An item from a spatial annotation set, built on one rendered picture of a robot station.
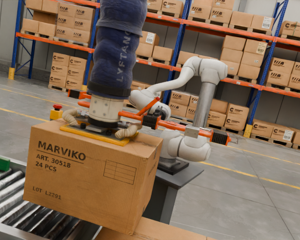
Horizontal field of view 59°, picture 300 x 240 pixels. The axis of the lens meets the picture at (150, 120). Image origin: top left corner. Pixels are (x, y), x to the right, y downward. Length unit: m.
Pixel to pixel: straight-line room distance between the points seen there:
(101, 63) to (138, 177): 0.57
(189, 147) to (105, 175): 0.82
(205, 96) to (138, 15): 0.88
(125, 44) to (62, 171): 0.68
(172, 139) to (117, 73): 0.84
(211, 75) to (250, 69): 6.57
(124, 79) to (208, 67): 0.83
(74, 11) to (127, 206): 8.52
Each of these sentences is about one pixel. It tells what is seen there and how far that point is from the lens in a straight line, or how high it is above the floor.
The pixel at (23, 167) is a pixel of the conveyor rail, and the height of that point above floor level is 0.58.
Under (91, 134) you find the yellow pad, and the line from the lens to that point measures 1.33.
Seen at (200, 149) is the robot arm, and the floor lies 0.98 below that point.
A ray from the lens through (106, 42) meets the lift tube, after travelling 1.32.
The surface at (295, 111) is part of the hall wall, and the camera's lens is 10.28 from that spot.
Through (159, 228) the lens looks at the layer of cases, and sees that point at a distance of 1.72.
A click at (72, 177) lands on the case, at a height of 0.87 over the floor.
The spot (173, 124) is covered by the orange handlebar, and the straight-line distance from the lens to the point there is 1.32.
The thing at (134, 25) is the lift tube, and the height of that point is 1.63.
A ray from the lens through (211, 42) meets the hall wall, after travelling 9.76.
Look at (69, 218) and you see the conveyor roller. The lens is 1.67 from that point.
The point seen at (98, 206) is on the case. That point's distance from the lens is 1.36.
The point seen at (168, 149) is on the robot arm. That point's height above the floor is 0.91.
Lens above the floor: 1.47
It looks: 11 degrees down
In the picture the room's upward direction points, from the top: 12 degrees clockwise
